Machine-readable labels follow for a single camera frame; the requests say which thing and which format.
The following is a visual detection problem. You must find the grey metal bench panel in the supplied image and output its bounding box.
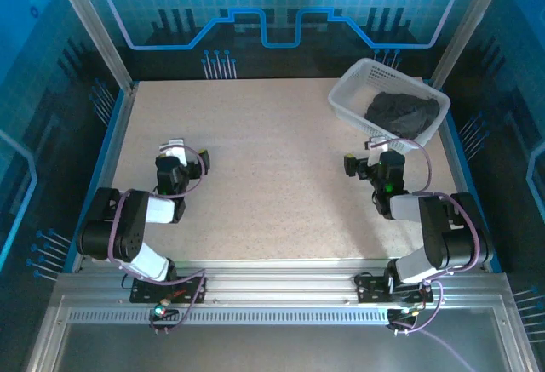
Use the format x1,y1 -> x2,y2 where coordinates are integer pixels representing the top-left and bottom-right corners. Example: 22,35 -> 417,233
25,295 -> 537,372

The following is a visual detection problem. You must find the purple right gripper cable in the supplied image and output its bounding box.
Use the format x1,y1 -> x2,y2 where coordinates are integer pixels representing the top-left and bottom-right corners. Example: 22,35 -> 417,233
373,137 -> 434,197

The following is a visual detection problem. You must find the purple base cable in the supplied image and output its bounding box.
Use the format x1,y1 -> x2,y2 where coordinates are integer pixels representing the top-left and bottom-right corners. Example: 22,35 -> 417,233
148,269 -> 209,335
389,280 -> 483,372

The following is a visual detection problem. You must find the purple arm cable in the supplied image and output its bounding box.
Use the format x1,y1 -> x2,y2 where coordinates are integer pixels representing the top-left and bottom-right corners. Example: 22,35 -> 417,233
425,194 -> 481,282
107,190 -> 134,269

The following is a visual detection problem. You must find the dark grey t-shirt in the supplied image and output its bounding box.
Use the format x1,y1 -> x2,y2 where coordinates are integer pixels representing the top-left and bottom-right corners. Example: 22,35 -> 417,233
364,90 -> 441,140

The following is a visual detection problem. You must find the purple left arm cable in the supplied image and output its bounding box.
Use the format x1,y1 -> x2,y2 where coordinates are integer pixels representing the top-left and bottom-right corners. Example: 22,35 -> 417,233
107,190 -> 134,269

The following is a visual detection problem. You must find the aluminium mounting rail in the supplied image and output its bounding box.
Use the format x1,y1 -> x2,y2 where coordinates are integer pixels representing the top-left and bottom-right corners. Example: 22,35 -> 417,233
72,259 -> 512,309

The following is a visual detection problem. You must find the purple left gripper cable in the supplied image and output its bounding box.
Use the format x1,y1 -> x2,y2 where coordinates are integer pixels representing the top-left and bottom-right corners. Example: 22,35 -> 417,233
158,145 -> 209,200

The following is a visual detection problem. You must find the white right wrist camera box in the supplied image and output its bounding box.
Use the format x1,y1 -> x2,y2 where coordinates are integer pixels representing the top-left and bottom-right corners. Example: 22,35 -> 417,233
364,136 -> 391,152

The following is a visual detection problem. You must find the aluminium frame post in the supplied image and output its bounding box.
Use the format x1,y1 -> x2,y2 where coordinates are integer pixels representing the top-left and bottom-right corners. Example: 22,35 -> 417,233
47,0 -> 140,93
430,0 -> 514,90

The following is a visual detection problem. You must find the purple gripper cable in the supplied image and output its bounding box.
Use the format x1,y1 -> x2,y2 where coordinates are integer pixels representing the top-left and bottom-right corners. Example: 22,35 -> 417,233
158,145 -> 209,200
373,137 -> 434,197

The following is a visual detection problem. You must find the white plastic basket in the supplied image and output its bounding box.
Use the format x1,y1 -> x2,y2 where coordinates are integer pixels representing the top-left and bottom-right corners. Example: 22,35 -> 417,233
327,57 -> 451,155

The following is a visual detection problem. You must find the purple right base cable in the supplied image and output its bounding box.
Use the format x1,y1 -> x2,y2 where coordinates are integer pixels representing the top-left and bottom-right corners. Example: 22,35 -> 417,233
389,280 -> 483,372

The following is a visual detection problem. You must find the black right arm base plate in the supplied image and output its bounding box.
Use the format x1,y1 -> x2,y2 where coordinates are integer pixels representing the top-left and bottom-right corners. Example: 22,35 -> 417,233
354,272 -> 434,305

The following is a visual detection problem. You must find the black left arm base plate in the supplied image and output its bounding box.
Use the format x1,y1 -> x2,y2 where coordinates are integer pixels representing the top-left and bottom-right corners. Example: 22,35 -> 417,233
129,276 -> 209,305

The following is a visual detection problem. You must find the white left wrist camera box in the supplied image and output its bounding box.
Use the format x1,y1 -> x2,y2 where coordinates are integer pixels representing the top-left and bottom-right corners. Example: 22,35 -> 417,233
158,138 -> 189,164

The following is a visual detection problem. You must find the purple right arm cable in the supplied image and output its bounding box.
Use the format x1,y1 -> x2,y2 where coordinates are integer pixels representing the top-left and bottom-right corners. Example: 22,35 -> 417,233
425,194 -> 481,282

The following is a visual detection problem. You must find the slotted grey cable duct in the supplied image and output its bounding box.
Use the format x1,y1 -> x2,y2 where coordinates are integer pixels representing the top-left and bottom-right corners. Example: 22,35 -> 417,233
67,308 -> 391,325

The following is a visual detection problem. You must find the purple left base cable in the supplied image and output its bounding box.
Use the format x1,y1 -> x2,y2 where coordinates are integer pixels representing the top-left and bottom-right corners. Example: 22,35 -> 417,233
148,269 -> 209,335

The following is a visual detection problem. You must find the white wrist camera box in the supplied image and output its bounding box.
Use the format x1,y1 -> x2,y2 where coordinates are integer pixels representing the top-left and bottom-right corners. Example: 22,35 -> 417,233
158,138 -> 189,164
364,136 -> 391,152

